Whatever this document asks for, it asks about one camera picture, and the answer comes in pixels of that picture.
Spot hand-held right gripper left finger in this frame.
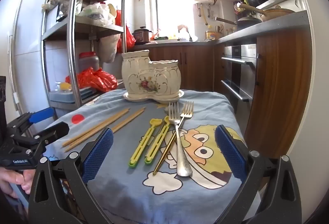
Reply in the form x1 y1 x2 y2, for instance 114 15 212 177
28 127 115 224

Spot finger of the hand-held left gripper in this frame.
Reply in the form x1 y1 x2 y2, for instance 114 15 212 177
28 122 70 156
6 107 56 135

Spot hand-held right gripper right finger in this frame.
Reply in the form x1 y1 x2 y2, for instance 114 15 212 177
214 125 302 224

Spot wooden chopstick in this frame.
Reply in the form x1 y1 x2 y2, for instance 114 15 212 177
112 108 147 135
62 108 130 149
110 107 146 132
64 109 131 153

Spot silver fork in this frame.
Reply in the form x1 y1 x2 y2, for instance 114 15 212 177
169 102 193 178

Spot gold fork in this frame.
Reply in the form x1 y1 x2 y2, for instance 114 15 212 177
153 101 194 175

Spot yellow-green sealing clip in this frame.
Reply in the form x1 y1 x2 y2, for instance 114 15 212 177
144 115 170 165

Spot cream floral ceramic utensil holder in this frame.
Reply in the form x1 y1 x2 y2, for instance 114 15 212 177
121 50 185 103

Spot person's left hand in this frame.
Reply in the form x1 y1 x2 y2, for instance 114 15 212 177
0 167 35 199

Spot blue cartoon printed cloth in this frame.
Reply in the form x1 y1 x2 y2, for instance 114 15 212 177
42 89 248 224

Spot crumpled red plastic bag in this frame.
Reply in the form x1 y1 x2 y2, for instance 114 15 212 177
65 67 119 92

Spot brown jug with red cap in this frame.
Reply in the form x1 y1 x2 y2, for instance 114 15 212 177
78 52 100 73

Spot wooden lower cabinets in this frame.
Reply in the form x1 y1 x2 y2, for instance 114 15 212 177
146 29 313 159

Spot steel built-in oven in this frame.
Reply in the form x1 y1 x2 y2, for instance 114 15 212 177
221 44 257 101

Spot steel shelf rack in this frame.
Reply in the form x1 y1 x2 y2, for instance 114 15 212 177
41 0 127 111

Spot white refrigerator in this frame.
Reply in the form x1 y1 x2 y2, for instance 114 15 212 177
8 0 78 124

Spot hanging white plastic bag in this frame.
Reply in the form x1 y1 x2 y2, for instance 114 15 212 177
99 35 121 64

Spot hanging red plastic bag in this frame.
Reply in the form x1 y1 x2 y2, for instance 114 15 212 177
117 25 136 53

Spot clear plastic bag with greens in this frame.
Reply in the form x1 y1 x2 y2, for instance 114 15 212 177
78 2 115 26

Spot brown rice cooker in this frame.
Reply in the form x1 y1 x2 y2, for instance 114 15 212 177
132 27 152 45

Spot black wok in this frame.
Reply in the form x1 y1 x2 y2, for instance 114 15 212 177
215 16 261 31

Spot grey kitchen countertop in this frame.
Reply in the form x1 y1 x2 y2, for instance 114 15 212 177
134 10 309 46

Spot brown pan with wooden handle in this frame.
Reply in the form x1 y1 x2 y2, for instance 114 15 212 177
239 3 295 22

